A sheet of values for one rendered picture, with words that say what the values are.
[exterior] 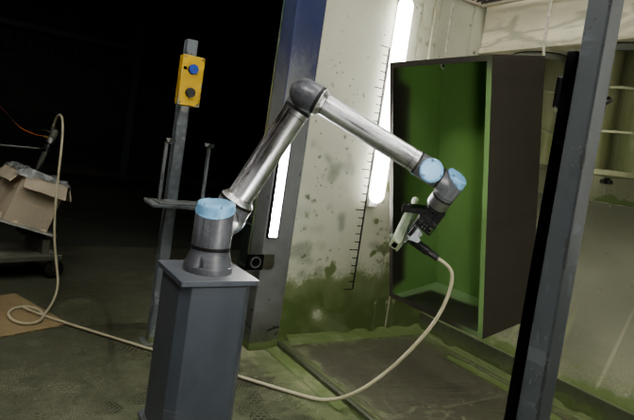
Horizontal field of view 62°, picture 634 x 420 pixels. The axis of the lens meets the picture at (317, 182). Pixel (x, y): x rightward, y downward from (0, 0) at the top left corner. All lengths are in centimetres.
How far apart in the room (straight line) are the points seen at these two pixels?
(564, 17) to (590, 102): 237
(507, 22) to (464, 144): 124
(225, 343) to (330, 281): 128
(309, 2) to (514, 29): 140
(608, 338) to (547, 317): 201
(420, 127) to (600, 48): 168
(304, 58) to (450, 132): 89
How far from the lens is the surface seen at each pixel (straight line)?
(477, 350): 347
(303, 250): 305
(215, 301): 199
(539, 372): 123
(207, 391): 212
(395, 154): 197
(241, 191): 215
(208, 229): 199
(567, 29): 349
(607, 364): 314
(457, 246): 290
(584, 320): 328
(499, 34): 378
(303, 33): 296
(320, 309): 324
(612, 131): 327
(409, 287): 292
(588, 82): 119
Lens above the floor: 116
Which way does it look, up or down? 3 degrees down
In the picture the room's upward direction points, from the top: 8 degrees clockwise
